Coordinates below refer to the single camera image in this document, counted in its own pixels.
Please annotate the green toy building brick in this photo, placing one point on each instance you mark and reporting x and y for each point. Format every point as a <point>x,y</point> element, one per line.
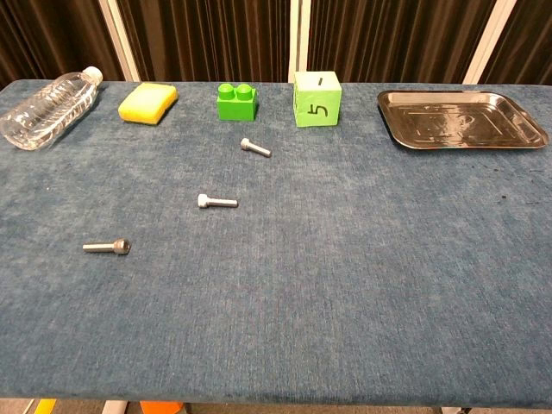
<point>235,108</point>

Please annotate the dark brown curtain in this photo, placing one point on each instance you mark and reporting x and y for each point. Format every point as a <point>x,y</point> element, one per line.
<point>215,39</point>

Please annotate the orange object under table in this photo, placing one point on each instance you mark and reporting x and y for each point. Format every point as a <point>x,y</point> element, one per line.
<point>160,407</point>

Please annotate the clear plastic water bottle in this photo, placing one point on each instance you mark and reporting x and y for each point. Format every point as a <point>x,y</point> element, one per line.
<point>43,112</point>

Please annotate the green cube with numbers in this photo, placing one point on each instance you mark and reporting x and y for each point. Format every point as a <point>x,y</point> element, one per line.
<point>317,108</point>

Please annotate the yellow sponge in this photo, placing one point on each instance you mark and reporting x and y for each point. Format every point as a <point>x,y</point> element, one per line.
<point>146,103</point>

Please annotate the yellow floor tape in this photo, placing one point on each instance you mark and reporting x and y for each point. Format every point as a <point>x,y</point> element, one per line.
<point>45,406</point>

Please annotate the silver bolt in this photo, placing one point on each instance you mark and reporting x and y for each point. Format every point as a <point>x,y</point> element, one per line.
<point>207,201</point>
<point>254,147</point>
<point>118,246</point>

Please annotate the white slanted frame post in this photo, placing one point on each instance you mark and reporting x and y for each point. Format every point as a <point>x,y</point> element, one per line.
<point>118,39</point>
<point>489,39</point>

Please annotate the white upright frame post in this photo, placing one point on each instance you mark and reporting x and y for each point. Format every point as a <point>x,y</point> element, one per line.
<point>298,39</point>

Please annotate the shiny metal tray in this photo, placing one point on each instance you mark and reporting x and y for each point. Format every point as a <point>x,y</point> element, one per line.
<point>457,121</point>

